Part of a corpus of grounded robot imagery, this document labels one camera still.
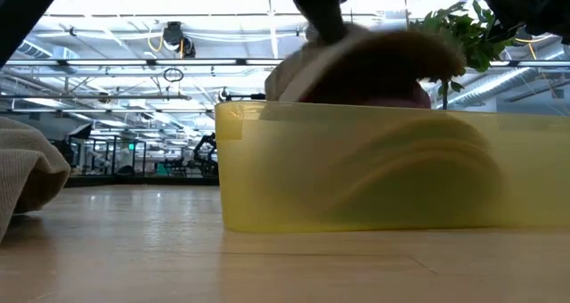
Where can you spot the green leafy plant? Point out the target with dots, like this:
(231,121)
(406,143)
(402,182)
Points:
(472,35)

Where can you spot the tan baseball cap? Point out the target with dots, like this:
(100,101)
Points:
(26,169)
(378,58)

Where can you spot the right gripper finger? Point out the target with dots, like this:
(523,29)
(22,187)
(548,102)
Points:
(507,0)

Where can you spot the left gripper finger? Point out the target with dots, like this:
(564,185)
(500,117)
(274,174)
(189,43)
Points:
(320,9)

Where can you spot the yellow translucent plastic container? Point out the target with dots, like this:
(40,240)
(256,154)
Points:
(276,182)

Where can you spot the black aluminium table frame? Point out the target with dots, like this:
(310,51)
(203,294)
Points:
(133,181)

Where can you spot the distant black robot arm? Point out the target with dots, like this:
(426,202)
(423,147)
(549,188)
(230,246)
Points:
(206,156)

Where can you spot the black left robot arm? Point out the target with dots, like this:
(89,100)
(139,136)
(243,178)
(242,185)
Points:
(22,9)

